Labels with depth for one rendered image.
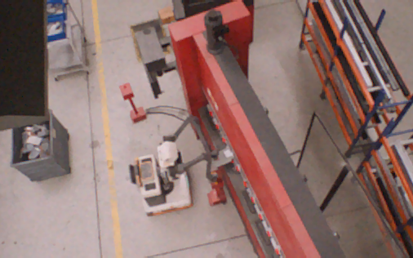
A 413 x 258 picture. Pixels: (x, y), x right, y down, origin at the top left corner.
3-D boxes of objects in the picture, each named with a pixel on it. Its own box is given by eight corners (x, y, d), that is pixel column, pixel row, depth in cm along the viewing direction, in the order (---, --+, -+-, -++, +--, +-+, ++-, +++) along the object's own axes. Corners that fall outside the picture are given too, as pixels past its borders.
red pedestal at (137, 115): (129, 114, 643) (115, 86, 569) (144, 108, 645) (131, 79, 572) (132, 124, 633) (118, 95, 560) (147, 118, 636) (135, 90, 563)
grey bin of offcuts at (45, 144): (33, 139, 637) (11, 117, 573) (69, 131, 638) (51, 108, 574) (33, 184, 599) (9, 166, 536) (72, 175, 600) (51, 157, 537)
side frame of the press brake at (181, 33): (191, 127, 621) (167, 24, 418) (241, 108, 629) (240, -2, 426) (197, 140, 610) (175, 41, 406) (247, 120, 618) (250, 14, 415)
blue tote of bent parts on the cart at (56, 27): (36, 30, 635) (31, 22, 619) (66, 24, 636) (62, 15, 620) (36, 46, 618) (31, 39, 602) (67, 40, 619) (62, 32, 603)
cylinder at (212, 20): (202, 43, 402) (198, 9, 360) (225, 35, 404) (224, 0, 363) (215, 67, 387) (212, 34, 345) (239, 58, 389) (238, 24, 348)
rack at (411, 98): (298, 46, 677) (314, -41, 522) (326, 39, 678) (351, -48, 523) (345, 158, 574) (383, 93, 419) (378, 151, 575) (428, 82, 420)
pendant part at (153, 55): (148, 74, 540) (133, 32, 465) (166, 68, 541) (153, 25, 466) (158, 103, 516) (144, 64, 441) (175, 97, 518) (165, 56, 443)
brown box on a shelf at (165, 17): (157, 11, 609) (155, 5, 598) (173, 7, 610) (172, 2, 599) (160, 25, 595) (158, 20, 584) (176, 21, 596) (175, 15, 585)
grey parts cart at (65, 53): (53, 44, 729) (29, 6, 645) (87, 37, 730) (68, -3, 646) (54, 82, 687) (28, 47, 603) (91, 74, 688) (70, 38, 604)
